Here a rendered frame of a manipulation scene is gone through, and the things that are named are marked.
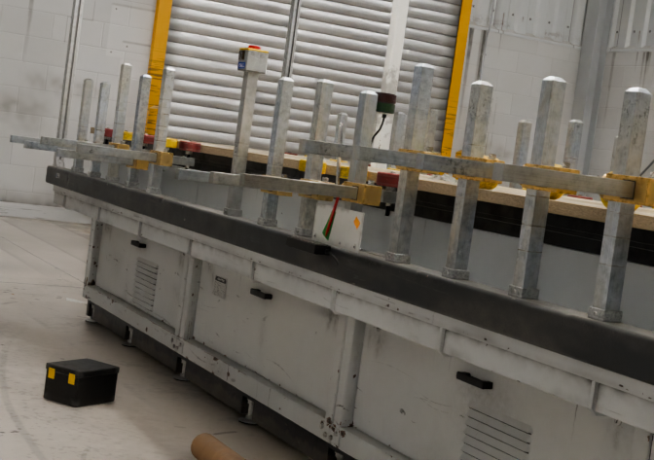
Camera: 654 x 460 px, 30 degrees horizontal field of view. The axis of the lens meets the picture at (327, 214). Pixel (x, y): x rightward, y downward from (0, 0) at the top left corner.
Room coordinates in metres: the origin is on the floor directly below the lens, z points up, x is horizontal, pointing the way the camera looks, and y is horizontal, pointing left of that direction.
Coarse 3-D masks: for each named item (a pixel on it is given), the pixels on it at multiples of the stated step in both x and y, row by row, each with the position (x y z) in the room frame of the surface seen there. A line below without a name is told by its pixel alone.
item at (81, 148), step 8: (80, 144) 4.26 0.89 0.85; (80, 152) 4.26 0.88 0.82; (88, 152) 4.27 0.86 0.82; (96, 152) 4.29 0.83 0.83; (104, 152) 4.30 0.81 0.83; (112, 152) 4.31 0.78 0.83; (120, 152) 4.33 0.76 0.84; (128, 152) 4.34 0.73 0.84; (136, 152) 4.35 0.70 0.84; (144, 152) 4.37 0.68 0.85; (152, 160) 4.38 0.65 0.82; (176, 160) 4.43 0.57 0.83; (184, 160) 4.44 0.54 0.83; (192, 160) 4.45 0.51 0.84
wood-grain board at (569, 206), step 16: (208, 144) 5.08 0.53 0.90; (256, 160) 4.03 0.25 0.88; (288, 160) 3.82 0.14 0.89; (368, 176) 3.36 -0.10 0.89; (432, 192) 3.07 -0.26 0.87; (448, 192) 3.01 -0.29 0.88; (480, 192) 2.89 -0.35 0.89; (496, 192) 2.83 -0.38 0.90; (512, 192) 3.12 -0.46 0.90; (560, 208) 2.62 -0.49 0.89; (576, 208) 2.57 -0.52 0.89; (592, 208) 2.53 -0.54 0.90; (640, 208) 3.32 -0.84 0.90; (640, 224) 2.39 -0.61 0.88
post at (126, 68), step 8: (128, 64) 4.88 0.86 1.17; (128, 72) 4.88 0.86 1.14; (120, 80) 4.89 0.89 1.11; (128, 80) 4.88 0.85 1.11; (120, 88) 4.87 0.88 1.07; (128, 88) 4.88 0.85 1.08; (120, 96) 4.87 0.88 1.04; (120, 104) 4.87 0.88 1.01; (120, 112) 4.87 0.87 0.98; (120, 120) 4.87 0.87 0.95; (120, 128) 4.88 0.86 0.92; (112, 136) 4.89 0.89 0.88; (120, 136) 4.88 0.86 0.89; (112, 168) 4.87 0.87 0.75; (112, 176) 4.87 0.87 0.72
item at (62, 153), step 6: (60, 150) 4.48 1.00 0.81; (66, 150) 4.49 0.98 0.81; (72, 150) 4.51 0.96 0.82; (60, 156) 4.48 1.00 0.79; (66, 156) 4.49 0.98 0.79; (72, 156) 4.50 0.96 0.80; (78, 156) 4.51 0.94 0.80; (84, 156) 4.52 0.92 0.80; (90, 156) 4.53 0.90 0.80; (96, 156) 4.54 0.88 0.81; (102, 156) 4.55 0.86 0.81; (114, 162) 4.58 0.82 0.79; (120, 162) 4.59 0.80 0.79; (126, 162) 4.60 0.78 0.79; (132, 162) 4.61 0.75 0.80; (168, 168) 4.68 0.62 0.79
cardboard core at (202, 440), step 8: (200, 440) 3.47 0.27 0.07; (208, 440) 3.45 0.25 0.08; (216, 440) 3.45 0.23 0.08; (192, 448) 3.49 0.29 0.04; (200, 448) 3.43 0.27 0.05; (208, 448) 3.40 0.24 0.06; (216, 448) 3.38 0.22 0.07; (224, 448) 3.37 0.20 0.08; (200, 456) 3.42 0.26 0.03; (208, 456) 3.38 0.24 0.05; (216, 456) 3.34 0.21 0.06; (224, 456) 3.32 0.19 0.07; (232, 456) 3.30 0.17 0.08; (240, 456) 3.31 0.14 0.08
